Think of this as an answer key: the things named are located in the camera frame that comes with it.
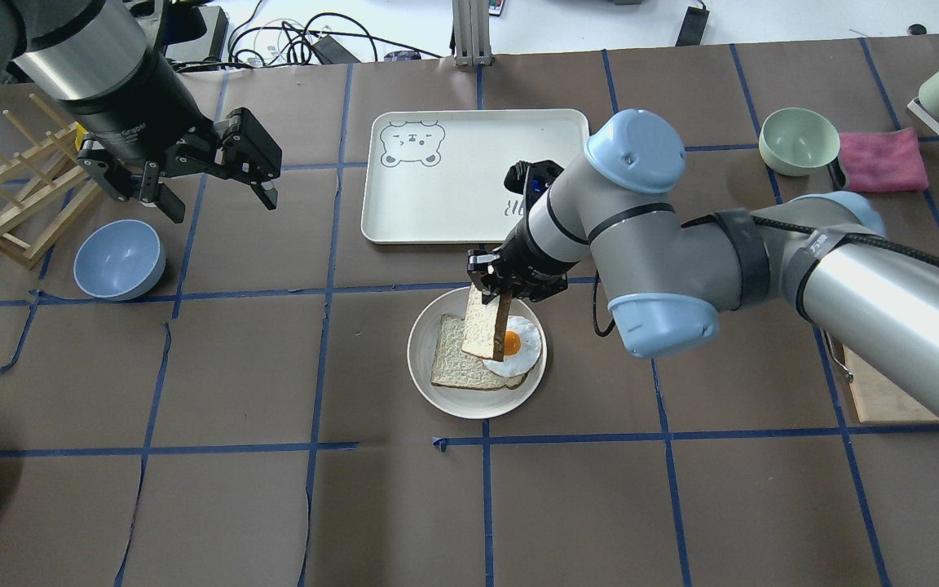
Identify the cream bear tray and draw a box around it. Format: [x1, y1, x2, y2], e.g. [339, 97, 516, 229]
[360, 108, 589, 245]

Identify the bread slice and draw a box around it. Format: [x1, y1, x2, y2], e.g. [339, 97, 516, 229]
[461, 286, 512, 361]
[430, 315, 527, 391]

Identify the green bowl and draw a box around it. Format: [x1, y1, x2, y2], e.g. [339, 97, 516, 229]
[759, 108, 840, 177]

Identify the fried egg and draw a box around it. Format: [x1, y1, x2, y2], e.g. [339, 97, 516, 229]
[482, 316, 543, 377]

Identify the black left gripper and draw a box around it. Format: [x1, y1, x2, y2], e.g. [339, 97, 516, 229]
[76, 107, 283, 224]

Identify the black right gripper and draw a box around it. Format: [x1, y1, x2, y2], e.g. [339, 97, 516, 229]
[467, 224, 575, 305]

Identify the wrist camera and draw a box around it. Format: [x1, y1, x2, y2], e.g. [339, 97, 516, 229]
[503, 160, 564, 215]

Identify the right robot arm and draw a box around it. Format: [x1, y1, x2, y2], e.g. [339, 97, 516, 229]
[467, 110, 939, 416]

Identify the aluminium frame post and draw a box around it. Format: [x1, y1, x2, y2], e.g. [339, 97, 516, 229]
[452, 0, 493, 67]

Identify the black power adapter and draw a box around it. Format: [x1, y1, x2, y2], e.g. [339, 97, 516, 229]
[674, 1, 709, 47]

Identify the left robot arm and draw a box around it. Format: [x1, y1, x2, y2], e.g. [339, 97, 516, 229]
[0, 1, 282, 223]

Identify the cream round plate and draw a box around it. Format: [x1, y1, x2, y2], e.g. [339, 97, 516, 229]
[406, 287, 549, 419]

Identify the bread slice on plate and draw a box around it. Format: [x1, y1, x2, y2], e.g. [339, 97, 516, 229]
[430, 315, 527, 391]

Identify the blue bowl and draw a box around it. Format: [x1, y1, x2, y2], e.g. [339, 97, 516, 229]
[73, 218, 166, 302]

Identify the black cable bundle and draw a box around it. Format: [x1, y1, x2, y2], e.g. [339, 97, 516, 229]
[176, 0, 444, 73]

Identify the pink cloth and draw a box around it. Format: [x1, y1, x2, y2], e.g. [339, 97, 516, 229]
[828, 127, 929, 193]

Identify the wooden dish rack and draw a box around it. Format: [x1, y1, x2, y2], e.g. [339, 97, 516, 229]
[0, 93, 101, 270]

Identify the wooden cutting board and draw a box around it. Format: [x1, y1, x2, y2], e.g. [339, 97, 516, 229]
[832, 259, 939, 424]

